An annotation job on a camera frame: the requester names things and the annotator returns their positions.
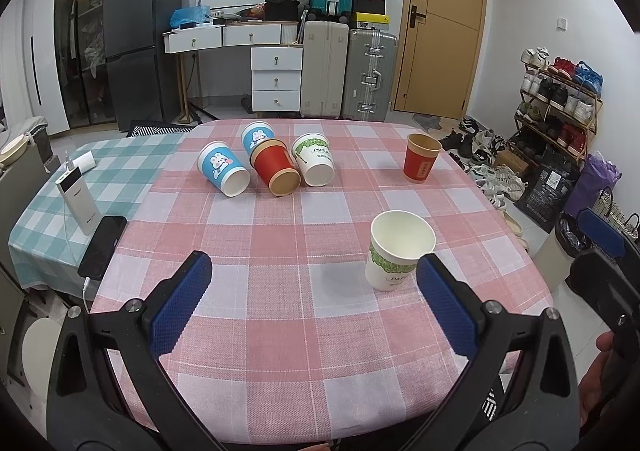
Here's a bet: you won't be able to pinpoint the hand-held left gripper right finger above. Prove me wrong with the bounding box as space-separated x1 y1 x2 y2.
416 252 587 451

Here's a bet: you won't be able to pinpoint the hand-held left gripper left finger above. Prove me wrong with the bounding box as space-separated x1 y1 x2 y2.
46 250 222 451

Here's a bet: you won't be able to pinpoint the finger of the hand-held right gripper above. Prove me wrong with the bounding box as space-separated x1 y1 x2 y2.
577 207 640 262

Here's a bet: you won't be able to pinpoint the white green leaf paper cup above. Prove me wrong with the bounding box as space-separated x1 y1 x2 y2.
291 132 336 188
364 210 437 293

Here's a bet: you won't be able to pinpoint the blue rabbit print paper cup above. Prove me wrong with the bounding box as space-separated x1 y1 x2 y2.
241 122 275 159
196 141 250 197

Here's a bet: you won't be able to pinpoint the red brown-rim paper cup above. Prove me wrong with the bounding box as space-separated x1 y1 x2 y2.
250 139 301 197
403 132 443 184

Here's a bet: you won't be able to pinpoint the person's right hand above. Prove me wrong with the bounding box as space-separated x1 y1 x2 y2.
578 331 621 428

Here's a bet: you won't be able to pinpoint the woven basket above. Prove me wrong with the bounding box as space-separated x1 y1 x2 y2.
592 187 640 244

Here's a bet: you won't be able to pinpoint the purple plastic bag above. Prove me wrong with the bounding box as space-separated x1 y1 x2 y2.
564 152 622 217

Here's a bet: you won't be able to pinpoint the black paper bag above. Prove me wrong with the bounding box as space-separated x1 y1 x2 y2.
515 146 582 233

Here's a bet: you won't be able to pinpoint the black smartphone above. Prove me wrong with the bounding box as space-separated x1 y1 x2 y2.
77 215 128 279

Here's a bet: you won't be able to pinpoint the pink checked tablecloth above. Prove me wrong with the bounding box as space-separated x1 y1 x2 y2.
90 118 554 451

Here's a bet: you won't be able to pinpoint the wooden shoe rack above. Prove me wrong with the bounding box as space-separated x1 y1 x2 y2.
512 58 605 162

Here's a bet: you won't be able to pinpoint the pile of shoes on floor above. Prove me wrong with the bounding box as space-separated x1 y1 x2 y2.
439 115 531 252

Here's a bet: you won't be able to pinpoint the rows of shoes on rack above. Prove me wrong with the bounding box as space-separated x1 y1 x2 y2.
514 47 605 157

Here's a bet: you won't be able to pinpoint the green checked tablecloth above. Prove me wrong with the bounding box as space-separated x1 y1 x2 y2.
7 131 194 293

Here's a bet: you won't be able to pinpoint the white power bank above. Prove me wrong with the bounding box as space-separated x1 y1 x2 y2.
55 170 99 236

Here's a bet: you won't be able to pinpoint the round white stool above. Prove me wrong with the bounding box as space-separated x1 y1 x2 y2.
0 276 66 389

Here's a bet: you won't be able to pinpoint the small white box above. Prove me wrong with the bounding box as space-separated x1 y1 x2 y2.
63 150 96 174

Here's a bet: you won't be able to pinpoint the black striped floor mat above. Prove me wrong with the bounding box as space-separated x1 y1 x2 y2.
126 119 197 139

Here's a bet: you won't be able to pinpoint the grey door mat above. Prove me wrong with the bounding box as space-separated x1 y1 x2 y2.
412 112 443 132

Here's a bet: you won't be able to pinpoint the grey chair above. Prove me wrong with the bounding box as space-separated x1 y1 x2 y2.
0 115 62 212

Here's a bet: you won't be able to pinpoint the white drawer cabinet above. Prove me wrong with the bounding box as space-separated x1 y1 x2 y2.
250 46 304 116

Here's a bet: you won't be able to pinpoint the silver hard suitcase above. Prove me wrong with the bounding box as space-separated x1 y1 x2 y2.
342 28 399 123

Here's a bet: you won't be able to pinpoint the beige hard suitcase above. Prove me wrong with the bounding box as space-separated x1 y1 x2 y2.
300 20 350 119

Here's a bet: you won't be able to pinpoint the wooden door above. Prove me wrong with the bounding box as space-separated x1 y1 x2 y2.
391 0 490 119

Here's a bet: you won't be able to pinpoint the dark grey refrigerator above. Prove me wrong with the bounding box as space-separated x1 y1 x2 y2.
102 0 186 133

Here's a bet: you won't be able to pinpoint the white desk with drawers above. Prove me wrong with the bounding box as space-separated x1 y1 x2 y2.
162 18 305 124

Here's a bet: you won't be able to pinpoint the blue plastic bag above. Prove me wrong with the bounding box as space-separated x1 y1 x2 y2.
169 5 212 30

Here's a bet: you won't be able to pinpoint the glass door cabinet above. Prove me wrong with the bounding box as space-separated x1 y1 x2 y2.
52 0 117 128

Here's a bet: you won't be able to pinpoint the stack of shoe boxes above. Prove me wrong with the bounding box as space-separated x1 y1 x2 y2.
350 0 387 30

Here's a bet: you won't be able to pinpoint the white charging cable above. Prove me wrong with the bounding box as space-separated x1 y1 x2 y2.
64 151 96 314

